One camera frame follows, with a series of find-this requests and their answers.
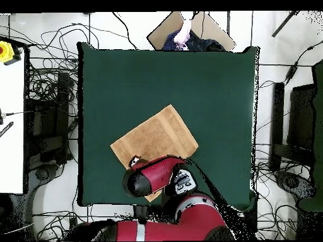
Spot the cardboard box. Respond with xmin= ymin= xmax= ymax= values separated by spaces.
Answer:
xmin=146 ymin=11 xmax=237 ymax=52

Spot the black cable tangle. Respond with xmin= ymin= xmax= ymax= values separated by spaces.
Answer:
xmin=237 ymin=204 xmax=298 ymax=241
xmin=32 ymin=210 xmax=86 ymax=242
xmin=25 ymin=22 xmax=99 ymax=101

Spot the orange terry towel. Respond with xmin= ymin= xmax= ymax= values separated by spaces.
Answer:
xmin=110 ymin=104 xmax=199 ymax=203

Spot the black rod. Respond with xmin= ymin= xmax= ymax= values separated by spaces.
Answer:
xmin=271 ymin=10 xmax=299 ymax=38

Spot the green covered side table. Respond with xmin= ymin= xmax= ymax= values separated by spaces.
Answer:
xmin=297 ymin=59 xmax=323 ymax=212

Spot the black equipment rack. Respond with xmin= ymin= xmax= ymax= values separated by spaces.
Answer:
xmin=268 ymin=81 xmax=317 ymax=173
xmin=23 ymin=71 xmax=72 ymax=165

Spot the white desk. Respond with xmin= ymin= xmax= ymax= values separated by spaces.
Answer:
xmin=0 ymin=50 xmax=25 ymax=195

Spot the pale pink garment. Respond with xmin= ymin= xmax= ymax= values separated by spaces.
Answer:
xmin=172 ymin=19 xmax=192 ymax=51

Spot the black ribbed strap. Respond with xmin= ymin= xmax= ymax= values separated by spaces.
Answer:
xmin=0 ymin=121 xmax=15 ymax=139

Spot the dark blue garment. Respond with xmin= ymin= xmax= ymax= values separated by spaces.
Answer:
xmin=161 ymin=29 xmax=226 ymax=52

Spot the dark green tablecloth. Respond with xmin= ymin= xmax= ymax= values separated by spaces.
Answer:
xmin=76 ymin=41 xmax=261 ymax=207

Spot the yellow emergency stop button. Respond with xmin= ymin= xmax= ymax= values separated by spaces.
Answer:
xmin=0 ymin=40 xmax=15 ymax=64

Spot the black power adapter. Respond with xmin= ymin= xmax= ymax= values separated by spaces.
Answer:
xmin=285 ymin=64 xmax=298 ymax=83

